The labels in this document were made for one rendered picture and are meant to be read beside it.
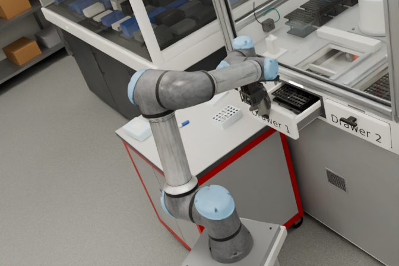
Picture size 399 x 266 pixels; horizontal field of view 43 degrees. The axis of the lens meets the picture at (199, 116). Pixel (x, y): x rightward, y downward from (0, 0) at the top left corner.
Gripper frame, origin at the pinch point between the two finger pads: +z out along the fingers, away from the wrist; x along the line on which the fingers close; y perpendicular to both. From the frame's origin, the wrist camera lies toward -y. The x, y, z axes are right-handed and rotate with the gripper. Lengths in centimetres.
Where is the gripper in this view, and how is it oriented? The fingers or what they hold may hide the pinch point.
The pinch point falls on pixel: (265, 112)
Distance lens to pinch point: 207.1
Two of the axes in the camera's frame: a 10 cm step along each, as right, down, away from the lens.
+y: -7.8, 5.2, -3.5
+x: 5.6, 3.3, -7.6
